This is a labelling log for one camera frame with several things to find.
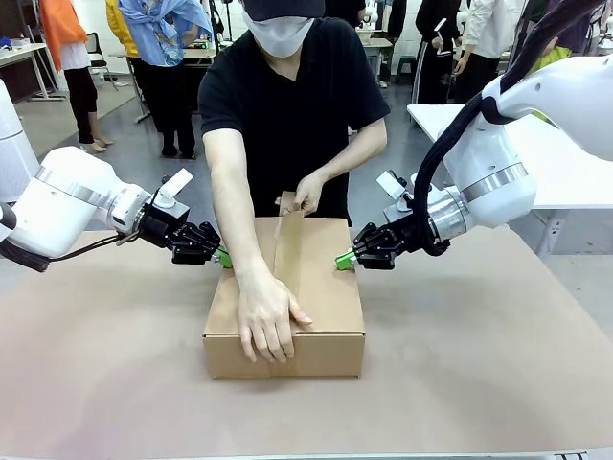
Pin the black cap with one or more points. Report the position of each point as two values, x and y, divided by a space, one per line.
280 7

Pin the bystander in orange top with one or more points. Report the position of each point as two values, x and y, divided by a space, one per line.
62 29

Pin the wooden background desk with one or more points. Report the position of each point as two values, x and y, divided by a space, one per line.
376 43

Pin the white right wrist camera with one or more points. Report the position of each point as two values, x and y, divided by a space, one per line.
395 187

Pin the person in black shirt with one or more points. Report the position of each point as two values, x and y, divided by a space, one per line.
292 115

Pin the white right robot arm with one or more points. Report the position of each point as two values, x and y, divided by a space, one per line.
498 167

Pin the bystander in blue shirt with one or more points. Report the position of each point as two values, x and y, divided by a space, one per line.
158 33

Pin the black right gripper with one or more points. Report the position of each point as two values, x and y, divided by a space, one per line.
407 237

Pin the person right hand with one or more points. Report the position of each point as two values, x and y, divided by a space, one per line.
265 321

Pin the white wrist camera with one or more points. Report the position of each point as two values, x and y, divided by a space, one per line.
174 184
395 187

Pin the black chair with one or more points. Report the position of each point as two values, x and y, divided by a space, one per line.
98 57

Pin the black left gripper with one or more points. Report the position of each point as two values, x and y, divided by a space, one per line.
165 230

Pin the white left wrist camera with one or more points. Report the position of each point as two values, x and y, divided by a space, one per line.
174 184

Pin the white side table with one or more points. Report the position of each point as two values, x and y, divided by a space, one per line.
431 120

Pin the person right forearm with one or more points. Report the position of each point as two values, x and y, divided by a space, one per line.
239 215

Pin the bystander in black clothes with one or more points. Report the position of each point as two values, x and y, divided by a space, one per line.
433 52

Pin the grey background table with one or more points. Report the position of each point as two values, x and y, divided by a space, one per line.
198 55

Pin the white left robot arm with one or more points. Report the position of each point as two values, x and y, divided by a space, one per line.
72 201

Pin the white cylindrical appliance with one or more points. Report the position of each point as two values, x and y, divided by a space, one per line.
12 139

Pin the person left hand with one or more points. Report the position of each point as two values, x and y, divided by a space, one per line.
311 191

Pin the bystander in white jacket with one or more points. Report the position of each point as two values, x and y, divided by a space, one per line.
488 29

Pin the person left forearm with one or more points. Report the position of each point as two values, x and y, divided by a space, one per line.
354 153

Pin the brown cardboard box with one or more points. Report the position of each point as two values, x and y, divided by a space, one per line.
330 306

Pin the light background workbench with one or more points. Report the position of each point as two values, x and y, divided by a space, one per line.
24 52

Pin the grey stool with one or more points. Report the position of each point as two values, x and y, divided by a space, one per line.
406 64

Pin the white face mask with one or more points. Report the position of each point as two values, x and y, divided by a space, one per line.
280 36

